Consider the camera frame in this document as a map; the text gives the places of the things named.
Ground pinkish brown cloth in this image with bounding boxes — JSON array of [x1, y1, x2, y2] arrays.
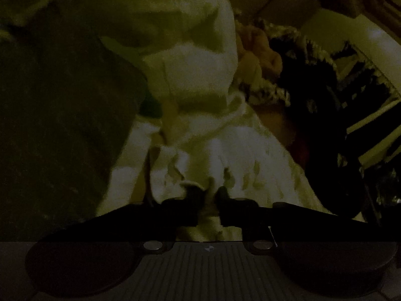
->
[[253, 103, 302, 149]]

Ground white fluffy blanket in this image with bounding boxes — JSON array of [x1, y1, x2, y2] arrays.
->
[[72, 0, 240, 123]]

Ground pile of dark clothes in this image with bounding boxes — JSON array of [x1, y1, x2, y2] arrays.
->
[[269, 36, 368, 221]]

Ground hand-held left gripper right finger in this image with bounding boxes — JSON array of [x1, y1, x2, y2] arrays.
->
[[216, 186, 401, 255]]

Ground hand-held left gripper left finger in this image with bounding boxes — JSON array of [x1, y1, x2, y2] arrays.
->
[[40, 184, 210, 254]]

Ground white leaf-print garment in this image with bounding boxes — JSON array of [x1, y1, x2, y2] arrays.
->
[[110, 100, 340, 243]]

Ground dark cloth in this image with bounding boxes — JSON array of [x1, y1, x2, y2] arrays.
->
[[0, 13, 149, 243]]

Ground orange cloth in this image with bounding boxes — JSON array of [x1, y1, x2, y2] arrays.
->
[[236, 24, 283, 80]]

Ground shiny crumpled plastic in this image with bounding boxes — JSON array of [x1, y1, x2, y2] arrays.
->
[[374, 168, 401, 209]]

